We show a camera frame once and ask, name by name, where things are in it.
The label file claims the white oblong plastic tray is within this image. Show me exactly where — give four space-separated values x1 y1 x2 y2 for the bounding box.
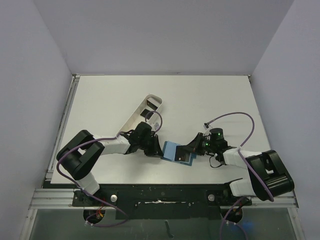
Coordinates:
119 94 163 132

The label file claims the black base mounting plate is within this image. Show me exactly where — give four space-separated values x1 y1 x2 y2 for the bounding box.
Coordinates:
72 183 239 220

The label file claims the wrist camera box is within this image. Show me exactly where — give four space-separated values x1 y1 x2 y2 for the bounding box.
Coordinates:
203 122 213 137
151 122 160 131

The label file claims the blue card holder wallet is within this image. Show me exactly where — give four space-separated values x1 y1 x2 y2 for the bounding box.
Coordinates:
161 141 197 166

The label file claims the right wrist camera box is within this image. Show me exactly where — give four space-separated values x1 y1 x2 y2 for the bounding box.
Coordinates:
203 122 213 137

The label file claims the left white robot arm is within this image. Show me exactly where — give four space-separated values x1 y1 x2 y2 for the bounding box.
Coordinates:
56 122 164 206

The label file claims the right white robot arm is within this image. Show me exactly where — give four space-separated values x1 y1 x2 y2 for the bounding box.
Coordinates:
174 128 295 205

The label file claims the aluminium frame rail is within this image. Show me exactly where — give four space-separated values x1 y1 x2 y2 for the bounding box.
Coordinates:
19 74 80 240

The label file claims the right black loop cable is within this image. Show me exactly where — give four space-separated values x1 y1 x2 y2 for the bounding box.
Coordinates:
209 154 226 169

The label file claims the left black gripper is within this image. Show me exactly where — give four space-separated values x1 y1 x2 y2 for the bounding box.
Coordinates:
138 134 164 158

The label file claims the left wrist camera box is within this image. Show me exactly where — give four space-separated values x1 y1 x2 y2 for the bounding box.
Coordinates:
151 122 160 131

